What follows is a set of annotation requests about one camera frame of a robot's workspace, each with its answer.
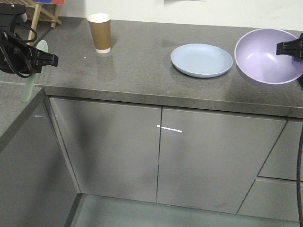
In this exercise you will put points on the grey cabinet door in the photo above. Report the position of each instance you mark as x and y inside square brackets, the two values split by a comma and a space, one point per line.
[113, 148]
[209, 160]

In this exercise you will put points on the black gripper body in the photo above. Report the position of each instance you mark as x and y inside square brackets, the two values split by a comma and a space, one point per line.
[16, 55]

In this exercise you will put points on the brown paper cup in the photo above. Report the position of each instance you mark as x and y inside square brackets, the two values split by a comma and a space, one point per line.
[100, 26]

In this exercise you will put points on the white paper sheet on wall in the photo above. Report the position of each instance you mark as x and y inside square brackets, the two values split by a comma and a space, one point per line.
[185, 0]

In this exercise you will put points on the grey cabinet door left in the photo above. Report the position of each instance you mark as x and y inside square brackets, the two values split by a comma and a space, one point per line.
[113, 148]

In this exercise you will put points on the grey cabinet drawers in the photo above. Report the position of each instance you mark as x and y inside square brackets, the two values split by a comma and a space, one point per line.
[273, 193]

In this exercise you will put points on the pale green plastic spoon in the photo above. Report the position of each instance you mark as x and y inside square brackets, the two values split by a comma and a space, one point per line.
[29, 84]

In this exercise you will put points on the grey cabinet door right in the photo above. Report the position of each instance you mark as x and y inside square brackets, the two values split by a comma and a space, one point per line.
[209, 160]

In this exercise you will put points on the light blue plastic plate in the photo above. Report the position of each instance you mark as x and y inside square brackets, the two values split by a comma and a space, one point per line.
[201, 60]

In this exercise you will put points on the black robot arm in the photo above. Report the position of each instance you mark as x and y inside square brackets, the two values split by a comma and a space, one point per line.
[9, 16]

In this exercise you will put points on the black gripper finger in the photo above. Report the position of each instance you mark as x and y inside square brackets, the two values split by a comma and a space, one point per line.
[296, 59]
[46, 57]
[42, 63]
[292, 48]

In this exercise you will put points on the lilac plastic bowl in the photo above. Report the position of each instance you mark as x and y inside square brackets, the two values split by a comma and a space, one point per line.
[255, 55]

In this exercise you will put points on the wooden folding stand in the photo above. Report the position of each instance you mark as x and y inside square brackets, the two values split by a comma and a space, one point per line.
[45, 12]

